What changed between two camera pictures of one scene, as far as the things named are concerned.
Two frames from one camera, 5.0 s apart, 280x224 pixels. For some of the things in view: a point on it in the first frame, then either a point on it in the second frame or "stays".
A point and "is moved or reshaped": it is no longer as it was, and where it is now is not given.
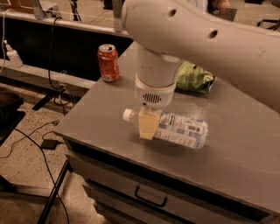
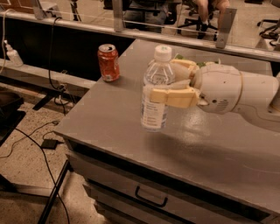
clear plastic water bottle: x=176 y=129 is moved or reshaped
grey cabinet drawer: x=184 y=203 stays
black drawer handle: x=150 y=201 stays
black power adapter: x=49 y=143 stays
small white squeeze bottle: x=13 y=56 stays
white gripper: x=154 y=94 → x=219 y=87
